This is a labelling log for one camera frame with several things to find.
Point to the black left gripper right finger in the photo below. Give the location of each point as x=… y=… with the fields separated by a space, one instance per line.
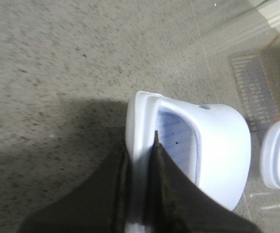
x=175 y=205

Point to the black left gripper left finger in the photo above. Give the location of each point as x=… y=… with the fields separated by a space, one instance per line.
x=98 y=205

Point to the light blue slipper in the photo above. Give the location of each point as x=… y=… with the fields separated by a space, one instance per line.
x=209 y=143
x=270 y=157

